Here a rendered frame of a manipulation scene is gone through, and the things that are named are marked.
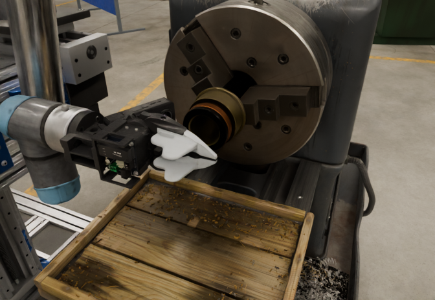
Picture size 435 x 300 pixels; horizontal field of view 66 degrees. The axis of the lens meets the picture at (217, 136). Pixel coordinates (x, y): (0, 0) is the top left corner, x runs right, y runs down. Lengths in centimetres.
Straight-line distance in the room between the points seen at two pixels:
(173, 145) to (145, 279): 22
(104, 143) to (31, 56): 26
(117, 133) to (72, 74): 41
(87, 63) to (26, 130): 35
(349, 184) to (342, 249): 32
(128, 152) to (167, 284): 22
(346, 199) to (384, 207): 91
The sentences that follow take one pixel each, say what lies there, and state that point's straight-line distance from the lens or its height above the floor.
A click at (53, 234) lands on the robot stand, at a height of 21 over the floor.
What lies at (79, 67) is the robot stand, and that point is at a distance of 88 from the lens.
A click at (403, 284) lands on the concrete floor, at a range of 184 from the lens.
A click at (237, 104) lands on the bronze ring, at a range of 54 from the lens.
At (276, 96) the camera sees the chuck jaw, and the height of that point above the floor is 111.
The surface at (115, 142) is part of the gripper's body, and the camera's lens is 45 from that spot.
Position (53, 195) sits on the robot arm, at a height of 95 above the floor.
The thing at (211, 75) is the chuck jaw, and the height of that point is 114.
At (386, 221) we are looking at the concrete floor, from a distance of 209.
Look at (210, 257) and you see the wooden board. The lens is 59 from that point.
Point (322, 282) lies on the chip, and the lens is 99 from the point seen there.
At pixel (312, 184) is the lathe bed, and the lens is 78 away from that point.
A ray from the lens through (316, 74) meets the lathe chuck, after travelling 58.
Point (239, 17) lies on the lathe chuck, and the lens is 59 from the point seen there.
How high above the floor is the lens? 134
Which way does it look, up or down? 31 degrees down
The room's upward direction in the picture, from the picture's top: straight up
